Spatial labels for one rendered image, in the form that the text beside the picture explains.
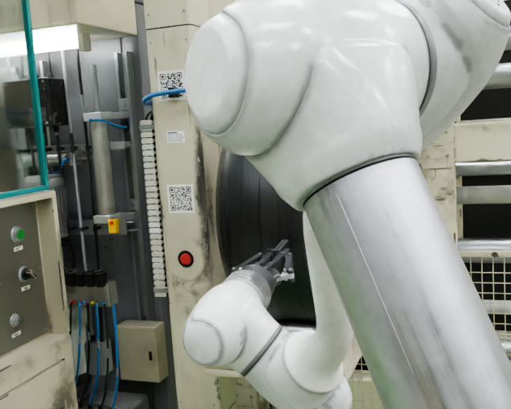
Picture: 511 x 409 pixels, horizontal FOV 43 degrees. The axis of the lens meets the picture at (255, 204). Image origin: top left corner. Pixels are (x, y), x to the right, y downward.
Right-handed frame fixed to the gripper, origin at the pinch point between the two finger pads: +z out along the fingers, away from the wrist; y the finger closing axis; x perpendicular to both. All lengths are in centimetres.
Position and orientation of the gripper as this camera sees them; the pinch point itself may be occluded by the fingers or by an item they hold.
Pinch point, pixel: (281, 251)
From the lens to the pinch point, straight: 134.4
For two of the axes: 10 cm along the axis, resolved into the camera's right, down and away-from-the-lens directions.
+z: 3.2, -2.8, 9.0
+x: 1.1, 9.6, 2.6
